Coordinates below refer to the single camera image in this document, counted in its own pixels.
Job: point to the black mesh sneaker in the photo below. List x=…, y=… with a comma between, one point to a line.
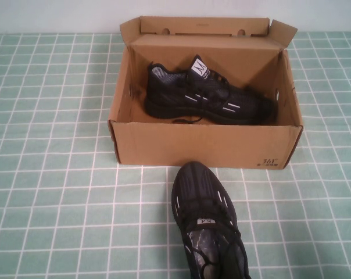
x=204, y=186
x=175, y=87

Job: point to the brown cardboard shoe box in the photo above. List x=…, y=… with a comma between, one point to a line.
x=193, y=145

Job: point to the green checked tablecloth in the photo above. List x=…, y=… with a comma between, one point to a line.
x=62, y=189

